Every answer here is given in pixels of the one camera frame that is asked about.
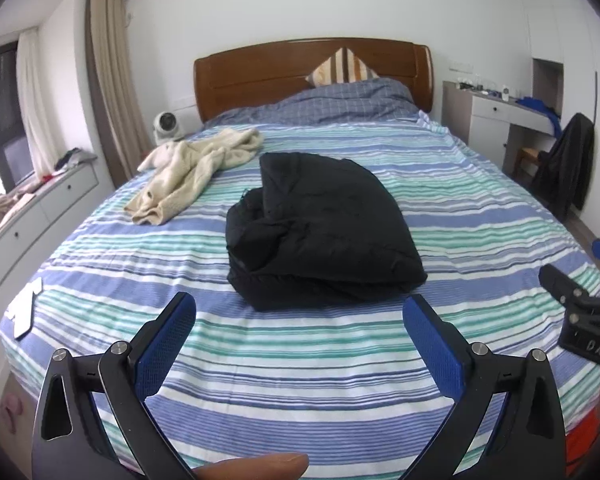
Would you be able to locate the pile of clothes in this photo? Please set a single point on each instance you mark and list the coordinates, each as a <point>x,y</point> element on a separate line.
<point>72,157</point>

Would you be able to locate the white round fan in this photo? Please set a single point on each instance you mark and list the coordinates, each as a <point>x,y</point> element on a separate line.
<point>166,125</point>

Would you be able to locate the wooden chair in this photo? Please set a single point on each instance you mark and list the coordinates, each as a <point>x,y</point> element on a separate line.
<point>527,155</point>

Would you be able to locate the white desk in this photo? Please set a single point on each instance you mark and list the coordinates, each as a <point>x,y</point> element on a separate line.
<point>495,115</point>

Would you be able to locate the white sheer curtain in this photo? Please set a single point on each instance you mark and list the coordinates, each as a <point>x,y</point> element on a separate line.
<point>35,100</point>

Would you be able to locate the white window drawer cabinet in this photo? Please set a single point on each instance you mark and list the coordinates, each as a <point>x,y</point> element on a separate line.
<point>45,210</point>

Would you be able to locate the person's orange clothing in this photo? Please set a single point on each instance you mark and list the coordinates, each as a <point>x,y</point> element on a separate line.
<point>592,445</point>

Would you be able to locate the beige curtain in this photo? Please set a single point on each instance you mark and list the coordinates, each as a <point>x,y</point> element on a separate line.
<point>115,80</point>

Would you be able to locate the black jacket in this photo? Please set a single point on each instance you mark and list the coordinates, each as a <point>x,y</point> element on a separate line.
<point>325,230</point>

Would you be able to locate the window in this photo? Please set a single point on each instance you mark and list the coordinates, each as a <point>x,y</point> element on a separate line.
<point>0,110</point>

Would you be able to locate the white paper sheet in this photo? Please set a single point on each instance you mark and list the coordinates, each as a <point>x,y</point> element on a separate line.
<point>25,310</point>

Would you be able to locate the blue cloth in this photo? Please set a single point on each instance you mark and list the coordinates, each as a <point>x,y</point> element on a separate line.
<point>542,110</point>

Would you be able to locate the cream towel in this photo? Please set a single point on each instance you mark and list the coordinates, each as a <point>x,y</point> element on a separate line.
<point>190,170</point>

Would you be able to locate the white small bottle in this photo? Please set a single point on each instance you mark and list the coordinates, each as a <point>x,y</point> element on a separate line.
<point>506,93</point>

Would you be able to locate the blue checked quilt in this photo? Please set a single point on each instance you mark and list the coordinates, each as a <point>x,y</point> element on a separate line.
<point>330,102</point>

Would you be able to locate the bed with striped sheet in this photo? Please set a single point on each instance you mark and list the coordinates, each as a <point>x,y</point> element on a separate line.
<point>305,360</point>

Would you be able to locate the pink slipper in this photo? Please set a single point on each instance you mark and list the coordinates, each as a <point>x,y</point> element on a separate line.
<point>13,412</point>

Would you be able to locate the person's left hand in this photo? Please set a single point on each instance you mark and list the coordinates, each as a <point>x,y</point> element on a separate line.
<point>255,467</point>

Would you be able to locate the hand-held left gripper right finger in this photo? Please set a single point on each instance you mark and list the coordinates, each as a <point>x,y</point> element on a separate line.
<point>437,345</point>

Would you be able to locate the white wardrobe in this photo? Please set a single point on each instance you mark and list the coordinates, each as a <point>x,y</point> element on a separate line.
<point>565,15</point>

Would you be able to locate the beige cloth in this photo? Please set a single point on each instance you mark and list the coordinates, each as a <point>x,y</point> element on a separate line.
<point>2,212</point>

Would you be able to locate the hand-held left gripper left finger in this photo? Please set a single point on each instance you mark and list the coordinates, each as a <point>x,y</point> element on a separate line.
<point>165,345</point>

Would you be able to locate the dark coat on chair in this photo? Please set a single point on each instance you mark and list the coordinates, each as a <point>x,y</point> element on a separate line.
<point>567,165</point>

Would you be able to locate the striped pillow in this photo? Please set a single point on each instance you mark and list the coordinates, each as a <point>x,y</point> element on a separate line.
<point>342,67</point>

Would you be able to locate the wooden headboard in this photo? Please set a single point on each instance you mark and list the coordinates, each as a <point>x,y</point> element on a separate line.
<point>260,75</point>

